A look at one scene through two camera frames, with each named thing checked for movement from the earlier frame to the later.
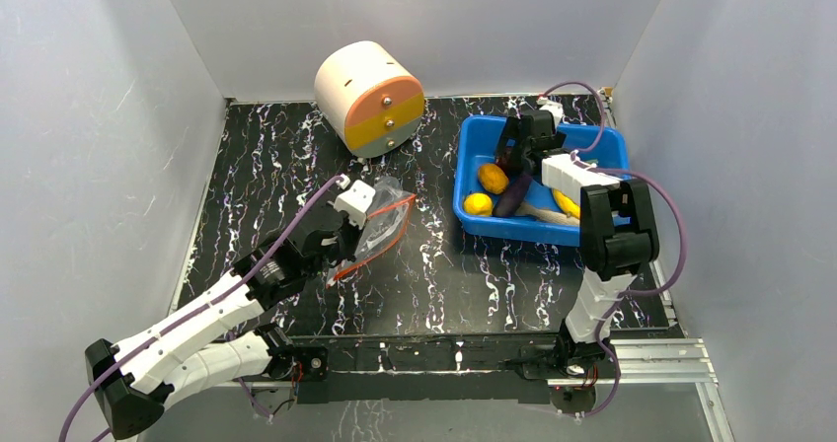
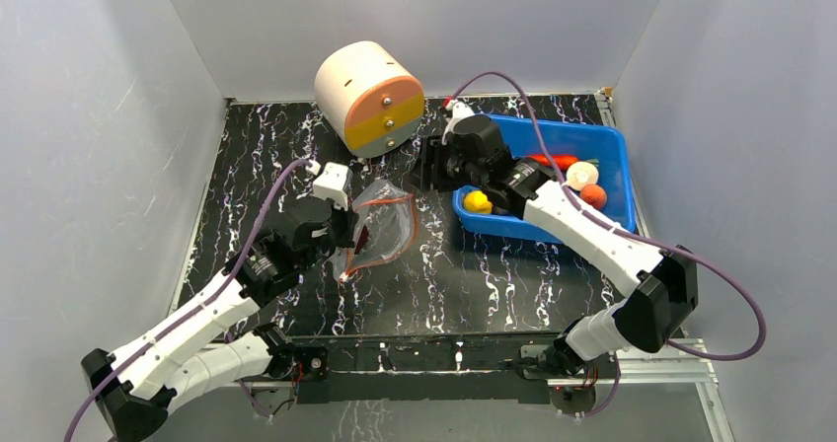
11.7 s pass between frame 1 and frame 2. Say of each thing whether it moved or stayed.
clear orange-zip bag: moved
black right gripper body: moved
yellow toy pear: stayed
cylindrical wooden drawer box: stayed
